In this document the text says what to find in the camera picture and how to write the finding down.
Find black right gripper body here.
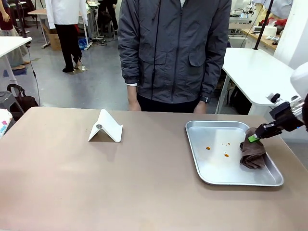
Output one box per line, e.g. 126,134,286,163
269,101,305,136

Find brown cloth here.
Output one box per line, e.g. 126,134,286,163
239,127,268,170

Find person's left hand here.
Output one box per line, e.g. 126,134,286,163
193,102,208,114

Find person's right hand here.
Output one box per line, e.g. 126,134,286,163
127,85,142,112

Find white table with white legs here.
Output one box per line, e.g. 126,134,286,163
215,47,297,116

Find silver metal tray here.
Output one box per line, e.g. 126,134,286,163
185,120,284,187

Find wooden workbench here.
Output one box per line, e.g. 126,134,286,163
240,27,280,51

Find black stand pole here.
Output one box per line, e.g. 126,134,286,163
253,0,275,51

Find person's black trousers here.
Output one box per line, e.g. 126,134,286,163
136,93,205,114

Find person in grey jacket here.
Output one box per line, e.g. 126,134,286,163
117,0,232,104

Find white folded roller stand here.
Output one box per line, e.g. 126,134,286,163
87,108,124,143

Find blue plastic bag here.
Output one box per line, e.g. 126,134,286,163
77,38,89,51

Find person in white coat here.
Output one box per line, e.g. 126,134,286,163
45,0,89,73

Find cardboard box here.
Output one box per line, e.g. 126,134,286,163
47,28,63,51

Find black handbag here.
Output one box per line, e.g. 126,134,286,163
6,83,40,121

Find wooden desk with white legs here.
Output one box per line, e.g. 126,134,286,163
27,8,50,49

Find grey plastic stool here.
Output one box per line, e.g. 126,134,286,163
0,90,25,115

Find white colourful patterned cloth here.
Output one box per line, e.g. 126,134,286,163
0,108,14,140

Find person in maroon top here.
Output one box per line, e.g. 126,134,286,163
0,0,31,72

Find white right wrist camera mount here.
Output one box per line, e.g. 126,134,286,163
265,92,282,106

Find thin black hanging cable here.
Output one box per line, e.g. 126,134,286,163
26,44,42,107

